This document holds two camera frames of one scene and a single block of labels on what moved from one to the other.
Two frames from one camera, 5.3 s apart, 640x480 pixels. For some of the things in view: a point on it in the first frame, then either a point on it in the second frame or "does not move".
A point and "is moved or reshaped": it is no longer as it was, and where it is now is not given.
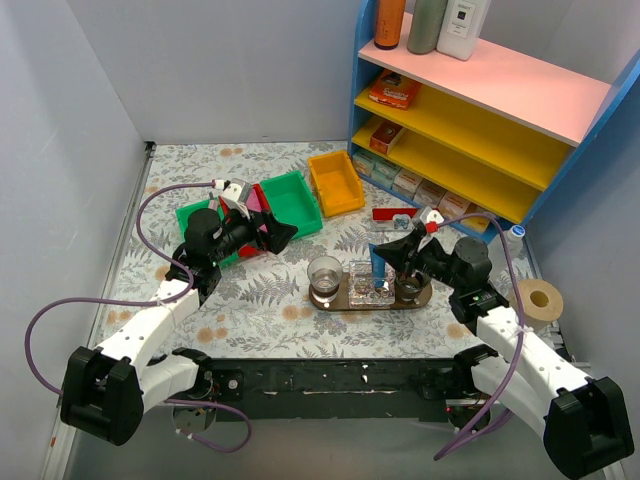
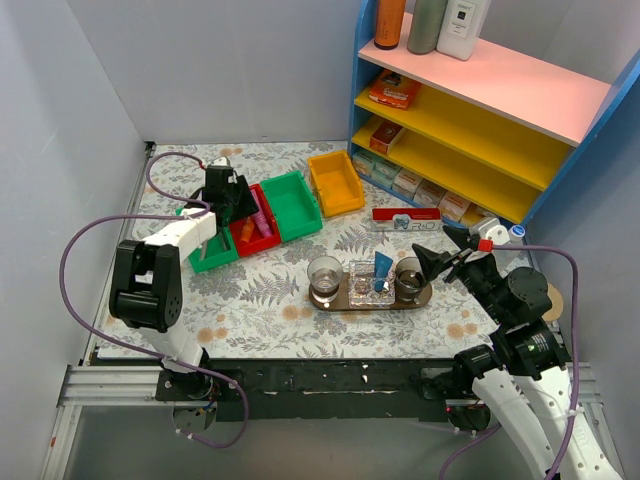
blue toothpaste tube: (378, 266) is moved or reshaped
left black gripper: (261, 228) → (239, 198)
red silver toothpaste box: (393, 219) does not move
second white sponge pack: (429, 193) does not move
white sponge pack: (407, 184) does not move
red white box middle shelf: (385, 136) does not move
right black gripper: (413, 251) → (460, 257)
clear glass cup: (324, 275) does not move
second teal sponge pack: (385, 173) does not move
